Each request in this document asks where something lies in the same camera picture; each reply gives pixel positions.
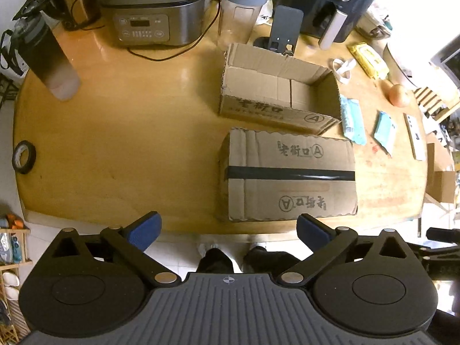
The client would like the apple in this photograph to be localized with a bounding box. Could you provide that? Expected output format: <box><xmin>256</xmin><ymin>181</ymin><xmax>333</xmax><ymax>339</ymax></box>
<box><xmin>387</xmin><ymin>84</ymin><xmax>414</xmax><ymax>108</ymax></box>

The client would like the black power cable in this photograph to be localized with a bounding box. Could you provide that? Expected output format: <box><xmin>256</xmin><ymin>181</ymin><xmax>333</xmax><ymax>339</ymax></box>
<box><xmin>127</xmin><ymin>0</ymin><xmax>221</xmax><ymax>62</ymax></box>

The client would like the person's left leg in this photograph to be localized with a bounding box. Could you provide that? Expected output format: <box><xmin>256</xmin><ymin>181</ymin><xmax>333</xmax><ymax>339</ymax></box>
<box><xmin>197</xmin><ymin>242</ymin><xmax>239</xmax><ymax>274</ymax></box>

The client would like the white remote control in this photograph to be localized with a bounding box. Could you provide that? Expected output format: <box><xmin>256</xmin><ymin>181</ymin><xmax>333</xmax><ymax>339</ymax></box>
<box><xmin>403</xmin><ymin>112</ymin><xmax>427</xmax><ymax>161</ymax></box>

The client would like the white elastic strap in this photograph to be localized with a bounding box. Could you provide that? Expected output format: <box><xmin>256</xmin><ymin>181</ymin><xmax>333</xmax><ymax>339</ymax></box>
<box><xmin>331</xmin><ymin>58</ymin><xmax>357</xmax><ymax>85</ymax></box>

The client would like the blue packet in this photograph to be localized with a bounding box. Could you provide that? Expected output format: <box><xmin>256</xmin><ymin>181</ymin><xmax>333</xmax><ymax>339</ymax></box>
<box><xmin>374</xmin><ymin>111</ymin><xmax>397</xmax><ymax>158</ymax></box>
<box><xmin>339</xmin><ymin>95</ymin><xmax>367</xmax><ymax>147</ymax></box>

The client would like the steel rice cooker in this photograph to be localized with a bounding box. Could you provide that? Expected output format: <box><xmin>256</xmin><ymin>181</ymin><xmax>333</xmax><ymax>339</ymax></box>
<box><xmin>94</xmin><ymin>0</ymin><xmax>218</xmax><ymax>47</ymax></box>

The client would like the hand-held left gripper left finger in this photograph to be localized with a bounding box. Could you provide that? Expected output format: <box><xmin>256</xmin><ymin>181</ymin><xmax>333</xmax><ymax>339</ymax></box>
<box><xmin>50</xmin><ymin>211</ymin><xmax>182</xmax><ymax>290</ymax></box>

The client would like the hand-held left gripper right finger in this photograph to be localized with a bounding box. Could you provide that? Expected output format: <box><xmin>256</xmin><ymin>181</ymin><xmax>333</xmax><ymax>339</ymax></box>
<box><xmin>275</xmin><ymin>213</ymin><xmax>410</xmax><ymax>290</ymax></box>

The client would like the black air fryer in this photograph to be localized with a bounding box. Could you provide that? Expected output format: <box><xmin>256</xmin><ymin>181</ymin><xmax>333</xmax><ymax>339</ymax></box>
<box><xmin>277</xmin><ymin>0</ymin><xmax>384</xmax><ymax>51</ymax></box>

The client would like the wooden desktop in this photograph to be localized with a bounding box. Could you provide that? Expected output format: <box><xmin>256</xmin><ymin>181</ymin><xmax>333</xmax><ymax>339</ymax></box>
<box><xmin>12</xmin><ymin>0</ymin><xmax>455</xmax><ymax>234</ymax></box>

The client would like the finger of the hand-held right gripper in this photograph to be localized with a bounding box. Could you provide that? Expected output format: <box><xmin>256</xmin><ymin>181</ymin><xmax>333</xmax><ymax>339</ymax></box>
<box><xmin>427</xmin><ymin>227</ymin><xmax>460</xmax><ymax>244</ymax></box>

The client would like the white plastic bag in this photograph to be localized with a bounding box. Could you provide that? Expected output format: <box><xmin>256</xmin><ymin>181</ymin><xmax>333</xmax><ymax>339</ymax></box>
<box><xmin>252</xmin><ymin>0</ymin><xmax>288</xmax><ymax>26</ymax></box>

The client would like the black phone stand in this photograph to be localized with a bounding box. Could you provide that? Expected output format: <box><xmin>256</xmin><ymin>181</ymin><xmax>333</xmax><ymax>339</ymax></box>
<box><xmin>253</xmin><ymin>5</ymin><xmax>304</xmax><ymax>56</ymax></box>

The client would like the small brown cardboard box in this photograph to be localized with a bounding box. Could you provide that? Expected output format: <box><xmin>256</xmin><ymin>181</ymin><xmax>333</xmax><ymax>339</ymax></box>
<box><xmin>426</xmin><ymin>143</ymin><xmax>457</xmax><ymax>204</ymax></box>

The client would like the wooden shelf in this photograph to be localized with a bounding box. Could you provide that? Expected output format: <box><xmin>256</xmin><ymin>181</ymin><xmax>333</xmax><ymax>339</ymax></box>
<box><xmin>0</xmin><ymin>216</ymin><xmax>31</xmax><ymax>345</ymax></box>

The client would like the dark gradient water bottle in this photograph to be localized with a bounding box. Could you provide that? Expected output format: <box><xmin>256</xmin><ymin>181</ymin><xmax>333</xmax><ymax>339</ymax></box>
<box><xmin>12</xmin><ymin>0</ymin><xmax>81</xmax><ymax>102</ymax></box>

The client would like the wooden slatted rack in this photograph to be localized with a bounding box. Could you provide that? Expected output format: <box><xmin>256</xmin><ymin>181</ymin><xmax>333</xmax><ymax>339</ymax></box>
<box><xmin>413</xmin><ymin>85</ymin><xmax>460</xmax><ymax>122</ymax></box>

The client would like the yellow wet wipes pack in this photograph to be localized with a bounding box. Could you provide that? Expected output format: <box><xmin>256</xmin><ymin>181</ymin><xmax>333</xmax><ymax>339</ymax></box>
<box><xmin>347</xmin><ymin>42</ymin><xmax>390</xmax><ymax>80</ymax></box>

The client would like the taped cardboard box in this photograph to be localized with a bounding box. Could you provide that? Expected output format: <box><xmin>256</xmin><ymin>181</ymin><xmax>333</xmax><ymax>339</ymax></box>
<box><xmin>216</xmin><ymin>127</ymin><xmax>359</xmax><ymax>223</ymax></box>

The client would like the clear shaker bottle grey lid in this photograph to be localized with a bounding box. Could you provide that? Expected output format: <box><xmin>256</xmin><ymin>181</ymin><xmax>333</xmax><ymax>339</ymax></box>
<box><xmin>216</xmin><ymin>0</ymin><xmax>271</xmax><ymax>49</ymax></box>

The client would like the person's right leg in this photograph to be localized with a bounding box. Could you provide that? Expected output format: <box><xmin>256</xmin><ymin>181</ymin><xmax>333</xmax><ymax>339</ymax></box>
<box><xmin>242</xmin><ymin>244</ymin><xmax>313</xmax><ymax>277</ymax></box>

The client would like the black tape roll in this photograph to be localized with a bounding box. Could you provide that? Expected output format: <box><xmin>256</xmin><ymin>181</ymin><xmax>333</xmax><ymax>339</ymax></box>
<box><xmin>12</xmin><ymin>140</ymin><xmax>37</xmax><ymax>174</ymax></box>

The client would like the person's leg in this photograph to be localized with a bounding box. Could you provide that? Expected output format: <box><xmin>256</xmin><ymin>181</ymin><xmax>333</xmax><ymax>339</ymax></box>
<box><xmin>242</xmin><ymin>244</ymin><xmax>313</xmax><ymax>277</ymax></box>
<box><xmin>197</xmin><ymin>242</ymin><xmax>239</xmax><ymax>274</ymax></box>

